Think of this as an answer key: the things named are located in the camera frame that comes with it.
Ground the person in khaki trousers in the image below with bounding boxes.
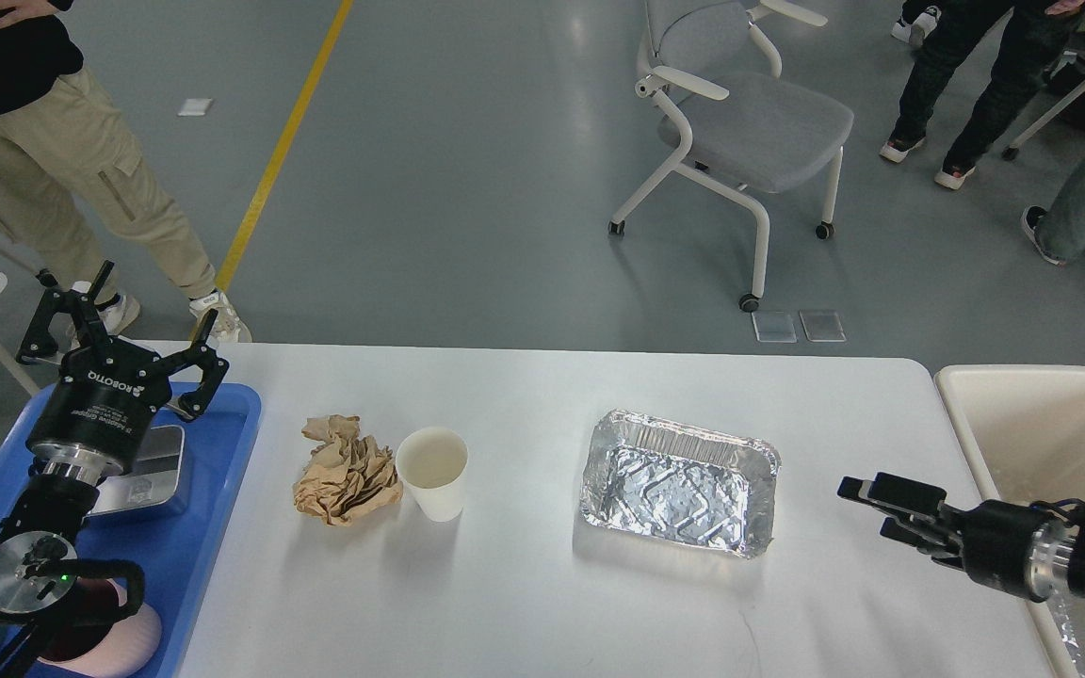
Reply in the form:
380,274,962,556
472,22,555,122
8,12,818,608
0,1,252,343

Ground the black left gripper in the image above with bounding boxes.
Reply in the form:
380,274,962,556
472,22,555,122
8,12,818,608
15,260,230,476

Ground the grey white office chair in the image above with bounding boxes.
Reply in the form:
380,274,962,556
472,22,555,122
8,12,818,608
607,1,855,314

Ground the person with striped sneakers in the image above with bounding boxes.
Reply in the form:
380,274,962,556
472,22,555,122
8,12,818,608
890,1,943,50

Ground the crumpled brown paper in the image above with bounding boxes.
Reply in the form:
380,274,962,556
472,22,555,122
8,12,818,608
292,413,404,526

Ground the white paper cup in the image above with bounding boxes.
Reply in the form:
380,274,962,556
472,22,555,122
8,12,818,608
395,428,469,523

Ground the stainless steel rectangular tray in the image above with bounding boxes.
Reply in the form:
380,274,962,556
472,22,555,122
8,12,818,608
88,425,192,526

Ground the blue plastic tray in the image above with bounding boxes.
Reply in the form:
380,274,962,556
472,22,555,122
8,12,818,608
0,382,261,677

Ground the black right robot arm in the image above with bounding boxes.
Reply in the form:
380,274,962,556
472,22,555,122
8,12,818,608
837,473,1085,604

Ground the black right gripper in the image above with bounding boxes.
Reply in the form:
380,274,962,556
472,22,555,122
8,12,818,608
837,473,1065,604

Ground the beige plastic bin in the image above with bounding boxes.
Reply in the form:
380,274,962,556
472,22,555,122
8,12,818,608
934,364,1085,651

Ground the person in dark jeans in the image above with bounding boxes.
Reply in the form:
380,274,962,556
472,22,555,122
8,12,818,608
879,0,1085,192

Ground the pink ribbed mug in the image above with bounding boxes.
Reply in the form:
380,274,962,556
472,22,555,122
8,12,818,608
39,604,162,677

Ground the aluminium foil tray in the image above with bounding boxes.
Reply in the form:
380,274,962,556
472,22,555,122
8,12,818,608
578,411,781,558

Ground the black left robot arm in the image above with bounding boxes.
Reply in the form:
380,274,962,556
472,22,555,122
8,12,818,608
0,263,229,677

